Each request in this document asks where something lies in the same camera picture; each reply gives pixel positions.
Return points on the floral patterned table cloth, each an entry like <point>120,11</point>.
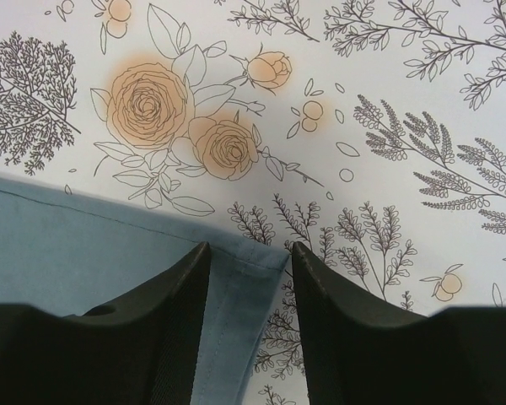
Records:
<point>372,132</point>

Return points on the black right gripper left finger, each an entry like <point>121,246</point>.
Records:
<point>139,348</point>

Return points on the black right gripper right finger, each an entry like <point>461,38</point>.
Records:
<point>360,349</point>

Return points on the light blue t shirt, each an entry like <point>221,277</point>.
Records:
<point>68,253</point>

